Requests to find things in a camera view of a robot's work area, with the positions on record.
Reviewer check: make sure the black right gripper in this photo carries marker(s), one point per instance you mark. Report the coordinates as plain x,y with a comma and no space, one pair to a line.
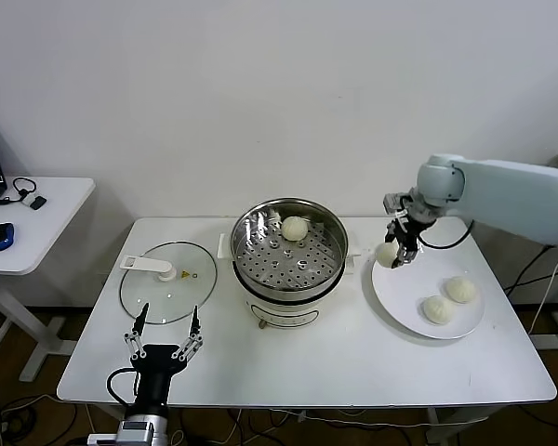
410,232

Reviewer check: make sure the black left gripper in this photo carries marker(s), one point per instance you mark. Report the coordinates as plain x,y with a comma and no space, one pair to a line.
155,358

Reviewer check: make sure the white steamed baozi bun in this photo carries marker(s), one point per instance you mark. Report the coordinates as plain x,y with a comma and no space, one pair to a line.
437,310
294,227
385,254
461,289

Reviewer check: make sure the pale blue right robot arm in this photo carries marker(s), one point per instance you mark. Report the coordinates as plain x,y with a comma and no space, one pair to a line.
507,195

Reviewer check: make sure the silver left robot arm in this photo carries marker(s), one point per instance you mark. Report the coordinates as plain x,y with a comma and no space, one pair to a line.
144,418

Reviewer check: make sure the stainless steel steamer basket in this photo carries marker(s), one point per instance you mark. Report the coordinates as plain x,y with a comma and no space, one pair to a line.
316,260

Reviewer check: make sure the white round plate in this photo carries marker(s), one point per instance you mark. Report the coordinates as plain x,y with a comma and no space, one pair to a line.
400,297

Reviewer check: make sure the white electric cooking pot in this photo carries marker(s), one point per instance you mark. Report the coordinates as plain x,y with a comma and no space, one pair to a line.
283,311

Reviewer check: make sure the small black device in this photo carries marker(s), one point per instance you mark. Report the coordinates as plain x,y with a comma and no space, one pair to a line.
40,203

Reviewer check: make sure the blue computer mouse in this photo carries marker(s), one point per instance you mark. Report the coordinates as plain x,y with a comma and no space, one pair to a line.
0,236

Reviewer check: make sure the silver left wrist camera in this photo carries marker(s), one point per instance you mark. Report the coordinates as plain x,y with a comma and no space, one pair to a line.
137,429

